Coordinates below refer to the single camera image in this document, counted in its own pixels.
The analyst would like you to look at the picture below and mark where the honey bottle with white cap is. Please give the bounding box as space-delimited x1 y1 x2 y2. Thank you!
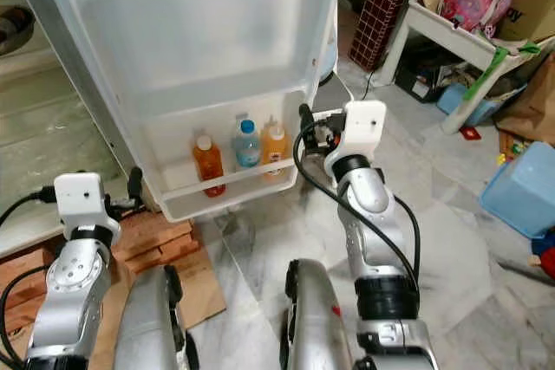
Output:
261 119 289 182

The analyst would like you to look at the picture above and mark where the white fridge body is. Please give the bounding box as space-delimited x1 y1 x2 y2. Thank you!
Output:
0 0 140 258

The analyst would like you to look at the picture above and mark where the white fridge door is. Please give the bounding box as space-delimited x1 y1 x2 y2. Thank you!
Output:
4 0 354 224

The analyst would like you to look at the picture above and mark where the red brick stack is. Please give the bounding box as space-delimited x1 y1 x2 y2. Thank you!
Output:
0 249 53 328
117 210 196 271

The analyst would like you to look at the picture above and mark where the water bottle blue cap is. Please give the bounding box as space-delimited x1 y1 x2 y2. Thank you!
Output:
232 119 263 169

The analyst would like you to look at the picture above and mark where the orange drink bottle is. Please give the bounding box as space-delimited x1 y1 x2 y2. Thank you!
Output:
193 133 225 198

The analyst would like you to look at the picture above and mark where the black bag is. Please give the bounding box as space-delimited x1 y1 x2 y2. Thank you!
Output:
395 36 465 102

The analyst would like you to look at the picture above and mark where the silver left robot leg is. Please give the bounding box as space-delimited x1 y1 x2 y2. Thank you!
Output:
113 264 200 370

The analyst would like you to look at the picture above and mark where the silver robot leg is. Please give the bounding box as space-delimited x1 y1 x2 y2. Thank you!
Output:
113 264 200 370
279 257 365 370

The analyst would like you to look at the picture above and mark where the light blue container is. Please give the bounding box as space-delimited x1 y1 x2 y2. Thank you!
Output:
436 82 486 124

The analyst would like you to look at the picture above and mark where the red tiled pillar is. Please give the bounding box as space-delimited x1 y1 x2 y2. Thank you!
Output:
349 0 417 72

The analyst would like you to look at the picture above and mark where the silver right robot leg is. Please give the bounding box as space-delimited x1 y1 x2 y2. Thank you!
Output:
279 257 365 370

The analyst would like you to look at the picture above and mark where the grey bowl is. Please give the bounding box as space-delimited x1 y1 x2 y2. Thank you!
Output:
0 4 36 57

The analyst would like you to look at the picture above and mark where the blue plastic bin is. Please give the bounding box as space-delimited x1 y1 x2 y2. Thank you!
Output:
479 140 555 239

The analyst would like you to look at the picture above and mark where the brown paper bag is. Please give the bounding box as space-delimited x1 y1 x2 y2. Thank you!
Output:
494 54 555 146

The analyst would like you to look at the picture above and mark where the red blue toy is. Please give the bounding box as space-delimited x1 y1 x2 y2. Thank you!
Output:
533 231 555 280

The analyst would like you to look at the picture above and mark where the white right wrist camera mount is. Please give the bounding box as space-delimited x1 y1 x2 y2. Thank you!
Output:
323 100 389 182

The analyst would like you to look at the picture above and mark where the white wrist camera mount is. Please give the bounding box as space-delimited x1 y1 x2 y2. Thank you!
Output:
54 172 115 237
323 100 389 182

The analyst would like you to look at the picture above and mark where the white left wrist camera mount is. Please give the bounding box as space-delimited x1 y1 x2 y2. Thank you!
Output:
54 172 115 237

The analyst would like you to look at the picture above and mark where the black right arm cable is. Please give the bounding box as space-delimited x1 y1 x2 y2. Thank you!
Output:
291 123 424 302

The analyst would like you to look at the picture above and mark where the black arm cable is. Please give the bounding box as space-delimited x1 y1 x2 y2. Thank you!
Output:
291 123 424 302
0 186 57 367

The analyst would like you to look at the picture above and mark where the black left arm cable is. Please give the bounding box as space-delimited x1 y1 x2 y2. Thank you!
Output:
0 186 57 367

